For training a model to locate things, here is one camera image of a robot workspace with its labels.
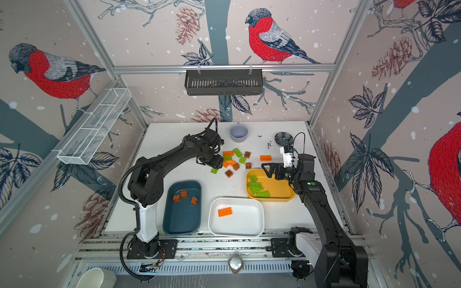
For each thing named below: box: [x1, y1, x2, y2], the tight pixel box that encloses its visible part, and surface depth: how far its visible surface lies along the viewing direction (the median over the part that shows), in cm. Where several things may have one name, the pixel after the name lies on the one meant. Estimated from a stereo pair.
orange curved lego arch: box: [222, 159, 237, 169], surface depth 102 cm
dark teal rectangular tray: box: [162, 180, 203, 236], surface depth 85 cm
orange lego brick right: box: [259, 155, 272, 162], surface depth 105 cm
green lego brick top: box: [232, 147, 244, 158], surface depth 109 cm
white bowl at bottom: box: [76, 267, 104, 288], surface depth 61 cm
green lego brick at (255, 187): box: [247, 182, 265, 195], surface depth 92 cm
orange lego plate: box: [217, 207, 233, 218], surface depth 85 cm
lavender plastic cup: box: [229, 122, 249, 143], surface depth 113 cm
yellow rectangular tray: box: [246, 169, 296, 202], surface depth 92 cm
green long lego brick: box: [256, 190, 271, 198], surface depth 90 cm
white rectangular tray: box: [208, 197, 265, 239], surface depth 83 cm
